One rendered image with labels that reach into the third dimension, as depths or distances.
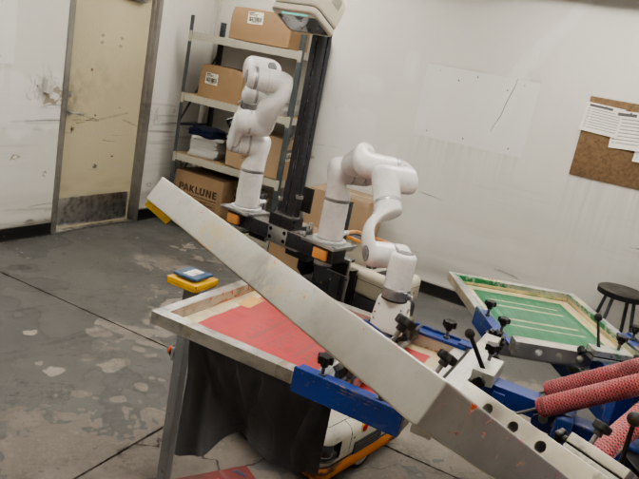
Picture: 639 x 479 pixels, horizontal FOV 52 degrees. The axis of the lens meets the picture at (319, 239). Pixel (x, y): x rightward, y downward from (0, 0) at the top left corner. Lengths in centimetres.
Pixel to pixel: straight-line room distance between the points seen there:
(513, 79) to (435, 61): 67
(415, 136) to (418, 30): 88
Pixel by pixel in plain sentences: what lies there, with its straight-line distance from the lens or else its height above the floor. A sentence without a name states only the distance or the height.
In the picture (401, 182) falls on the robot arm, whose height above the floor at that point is 146.
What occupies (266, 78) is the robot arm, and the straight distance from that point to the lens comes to 245.
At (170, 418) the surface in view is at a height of 40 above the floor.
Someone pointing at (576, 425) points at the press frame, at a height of 102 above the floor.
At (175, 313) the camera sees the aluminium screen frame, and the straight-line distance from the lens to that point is 197.
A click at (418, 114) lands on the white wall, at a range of 580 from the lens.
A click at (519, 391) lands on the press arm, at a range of 182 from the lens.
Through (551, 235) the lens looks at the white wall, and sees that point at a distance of 559.
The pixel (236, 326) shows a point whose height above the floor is 96.
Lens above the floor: 174
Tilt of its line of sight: 14 degrees down
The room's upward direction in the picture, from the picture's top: 11 degrees clockwise
